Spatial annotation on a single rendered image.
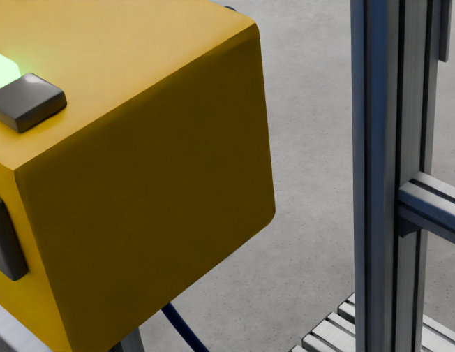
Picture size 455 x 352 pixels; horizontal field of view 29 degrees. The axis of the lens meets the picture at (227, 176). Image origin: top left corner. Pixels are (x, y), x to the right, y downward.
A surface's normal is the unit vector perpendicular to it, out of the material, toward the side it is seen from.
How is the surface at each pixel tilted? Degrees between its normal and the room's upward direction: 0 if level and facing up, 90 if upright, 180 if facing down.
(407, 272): 90
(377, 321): 90
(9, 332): 0
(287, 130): 0
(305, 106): 0
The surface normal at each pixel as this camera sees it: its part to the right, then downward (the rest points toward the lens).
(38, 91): -0.11, -0.77
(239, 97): 0.70, 0.40
